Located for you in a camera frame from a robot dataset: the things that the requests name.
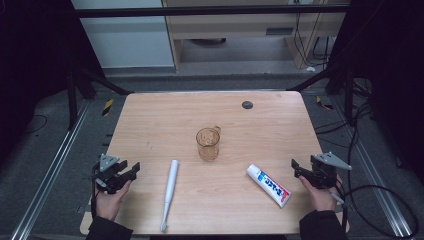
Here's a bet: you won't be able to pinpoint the clear glass measuring cup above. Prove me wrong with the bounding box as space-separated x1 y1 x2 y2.
195 125 222 163

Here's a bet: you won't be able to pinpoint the hanging black desk cables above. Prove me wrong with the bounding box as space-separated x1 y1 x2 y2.
294 12 330 68

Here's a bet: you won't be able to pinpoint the person's left hand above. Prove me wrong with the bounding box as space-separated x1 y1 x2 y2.
94 180 133 222

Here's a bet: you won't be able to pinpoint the white cabinet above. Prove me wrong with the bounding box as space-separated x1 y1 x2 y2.
70 0 175 69

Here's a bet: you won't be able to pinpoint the white toothbrush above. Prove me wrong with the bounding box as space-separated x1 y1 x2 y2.
159 159 180 233

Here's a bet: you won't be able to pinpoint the aluminium floor rail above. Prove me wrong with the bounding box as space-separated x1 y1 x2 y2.
9 99 92 240
333 95 414 238

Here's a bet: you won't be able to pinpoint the yellow black tape strip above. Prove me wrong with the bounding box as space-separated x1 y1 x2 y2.
315 95 334 111
101 98 115 117

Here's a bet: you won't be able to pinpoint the person's right hand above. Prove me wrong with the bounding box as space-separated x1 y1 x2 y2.
298 175 344 212

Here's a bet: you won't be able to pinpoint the light wooden background desk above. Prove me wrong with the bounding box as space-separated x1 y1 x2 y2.
162 0 351 72

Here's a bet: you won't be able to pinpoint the black horizontal frame bar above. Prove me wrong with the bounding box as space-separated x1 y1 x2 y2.
71 4 350 19

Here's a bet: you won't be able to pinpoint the white toothpaste tube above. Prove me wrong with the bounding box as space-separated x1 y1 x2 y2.
246 163 292 209

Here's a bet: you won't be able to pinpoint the black looped cable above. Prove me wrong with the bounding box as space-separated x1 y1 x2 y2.
330 184 420 240

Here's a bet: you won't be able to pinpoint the black floor cable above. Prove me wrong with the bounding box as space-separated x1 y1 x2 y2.
314 102 374 188

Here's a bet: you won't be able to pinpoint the black metal stand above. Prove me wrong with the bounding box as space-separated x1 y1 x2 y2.
65 63 134 131
286 62 357 127

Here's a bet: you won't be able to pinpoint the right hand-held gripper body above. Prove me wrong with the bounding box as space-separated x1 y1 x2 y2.
309 151 353 190

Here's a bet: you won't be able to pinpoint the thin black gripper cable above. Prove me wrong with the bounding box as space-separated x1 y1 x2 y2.
90 163 100 220

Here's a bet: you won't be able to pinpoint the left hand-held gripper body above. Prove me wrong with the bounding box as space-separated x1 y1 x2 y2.
92 153 130 195

